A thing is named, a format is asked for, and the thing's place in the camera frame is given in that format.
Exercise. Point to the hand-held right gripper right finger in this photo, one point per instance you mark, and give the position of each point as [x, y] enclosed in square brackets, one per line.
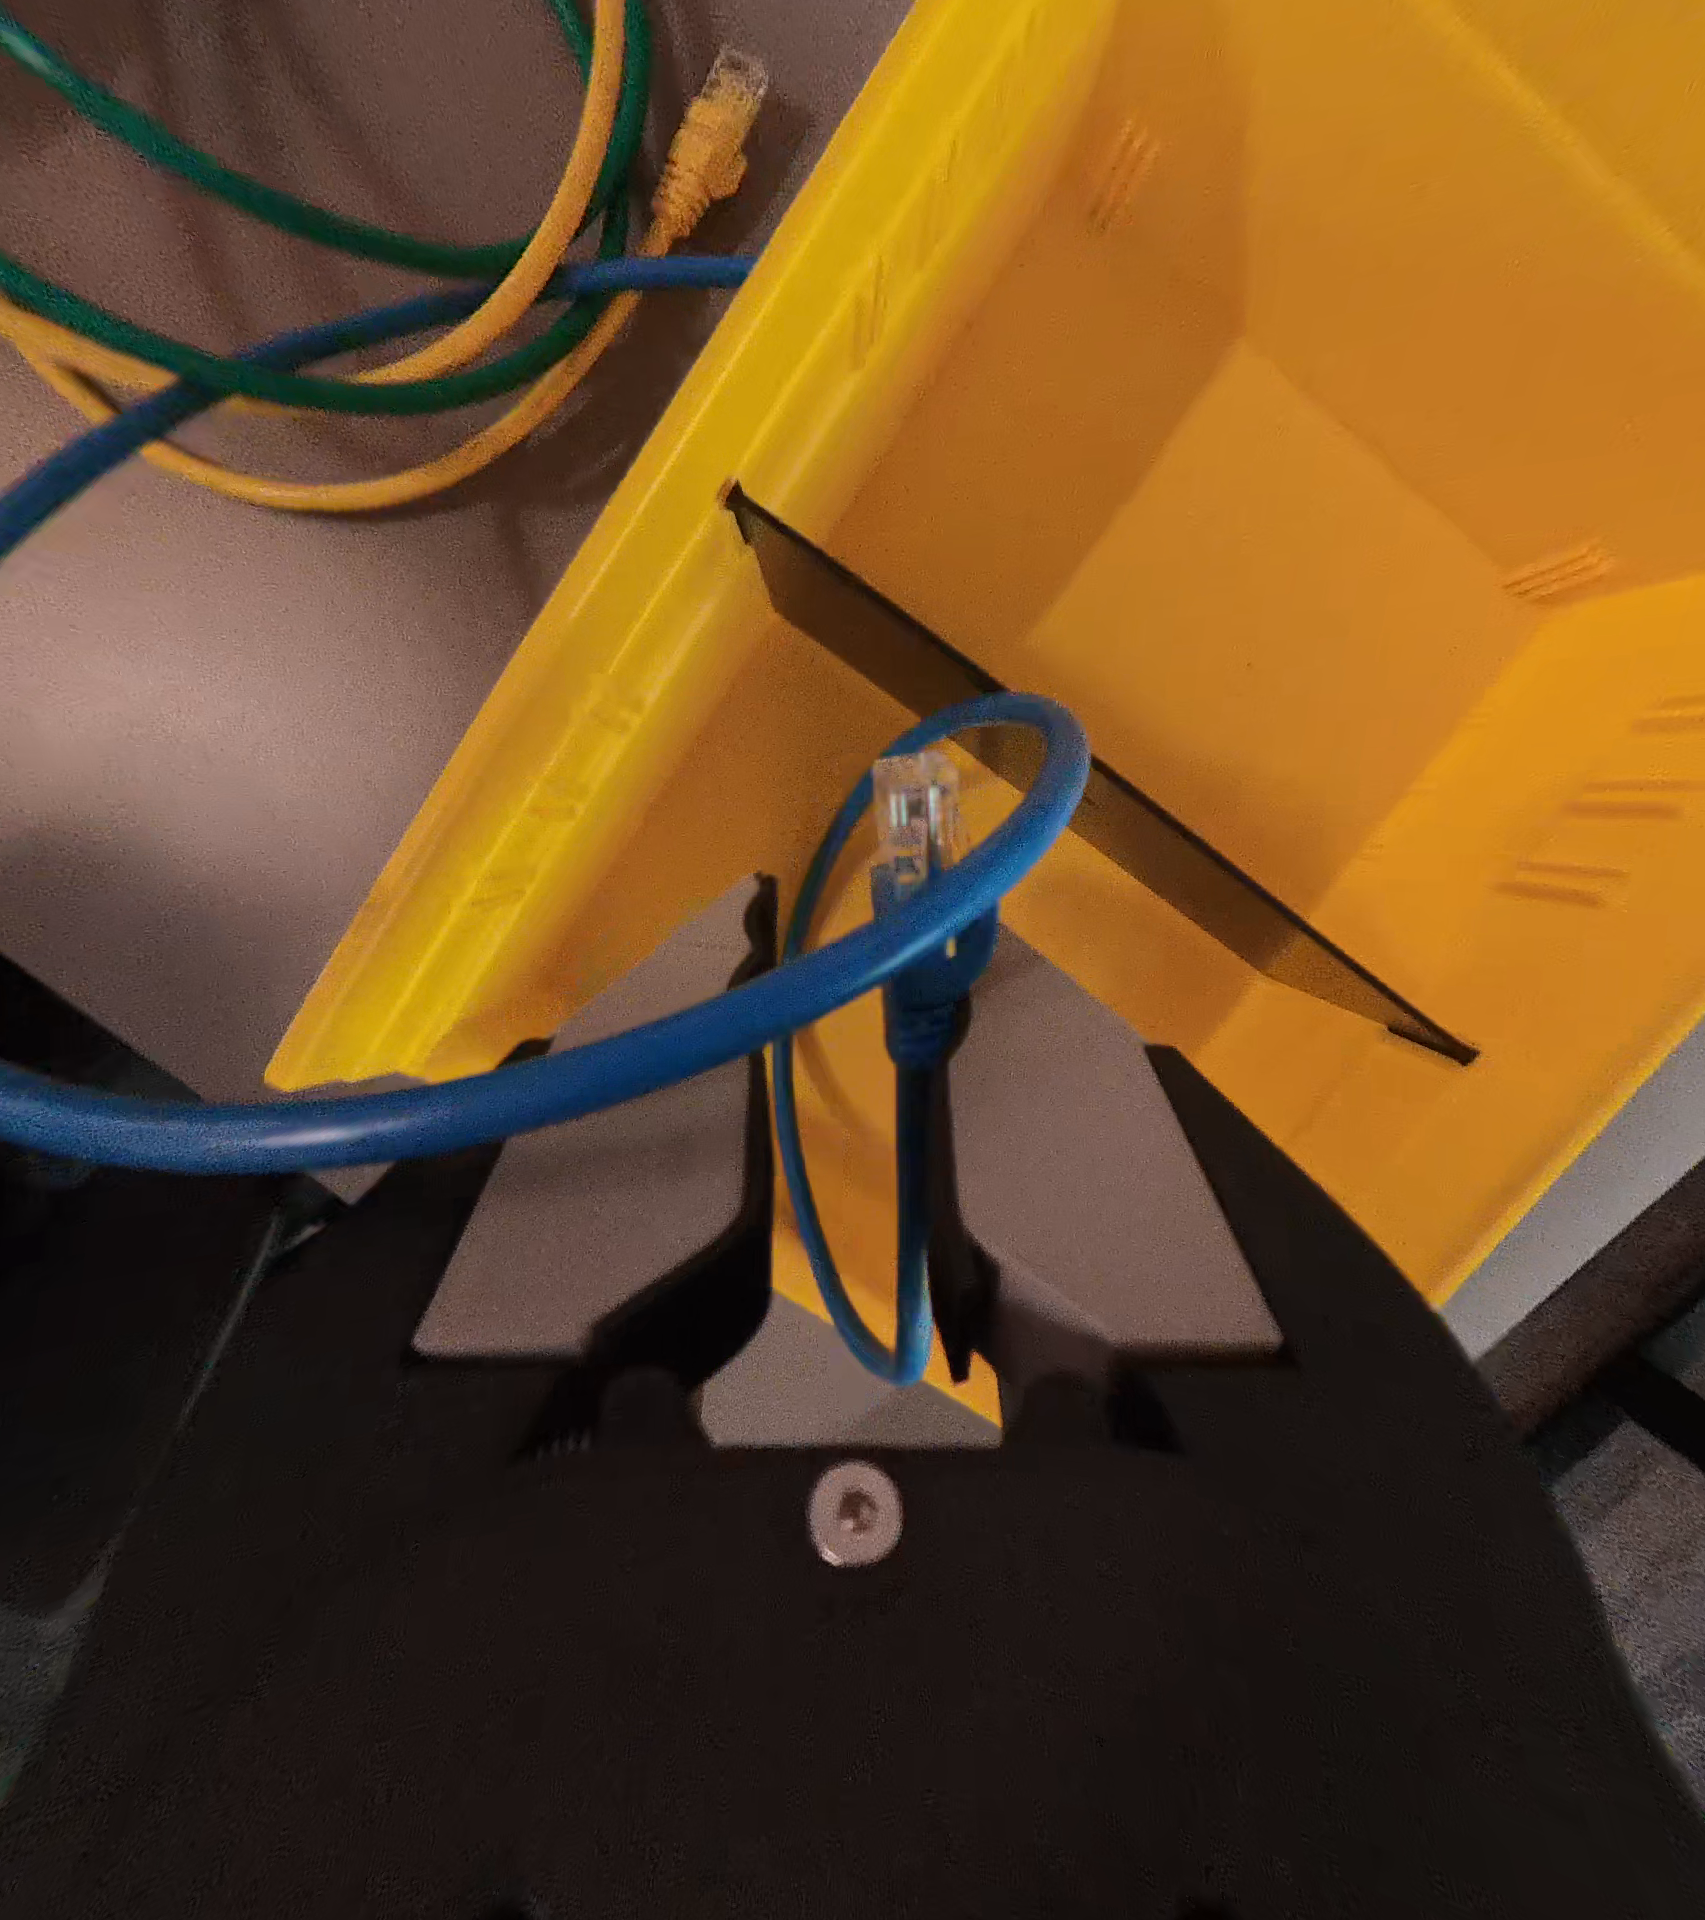
[1107, 1200]

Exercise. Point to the thin bin divider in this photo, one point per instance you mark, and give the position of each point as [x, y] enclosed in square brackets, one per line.
[1211, 885]

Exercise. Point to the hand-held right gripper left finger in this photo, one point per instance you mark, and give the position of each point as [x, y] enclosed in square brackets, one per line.
[597, 1245]

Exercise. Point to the yellow plastic bin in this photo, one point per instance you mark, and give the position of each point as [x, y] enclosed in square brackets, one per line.
[1240, 450]

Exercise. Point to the person's dark clothing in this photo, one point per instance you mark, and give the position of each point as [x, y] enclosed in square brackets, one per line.
[42, 1350]

